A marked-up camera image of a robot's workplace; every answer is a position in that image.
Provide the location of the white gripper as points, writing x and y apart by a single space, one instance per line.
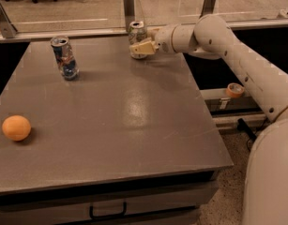
163 38

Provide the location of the silver green 7up can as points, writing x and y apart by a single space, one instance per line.
137 32

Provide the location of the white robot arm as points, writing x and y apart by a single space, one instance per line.
266 184

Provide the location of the blue silver soda can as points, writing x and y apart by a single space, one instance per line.
64 57

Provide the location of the orange tape roll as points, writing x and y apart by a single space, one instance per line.
234 90

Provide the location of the black stand leg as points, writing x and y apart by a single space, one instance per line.
242 126

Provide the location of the orange fruit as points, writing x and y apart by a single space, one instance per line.
16 128

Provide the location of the grey drawer front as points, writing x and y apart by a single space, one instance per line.
170 205

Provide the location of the middle metal bracket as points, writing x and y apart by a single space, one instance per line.
129 11

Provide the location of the metal bracket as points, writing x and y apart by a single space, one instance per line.
129 11
209 0
7 29

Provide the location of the right metal bracket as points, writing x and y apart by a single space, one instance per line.
209 0

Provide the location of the grey metal rail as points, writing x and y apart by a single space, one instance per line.
115 32

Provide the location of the left metal bracket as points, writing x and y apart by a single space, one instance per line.
7 29

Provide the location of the black drawer handle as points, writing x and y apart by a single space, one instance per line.
107 210

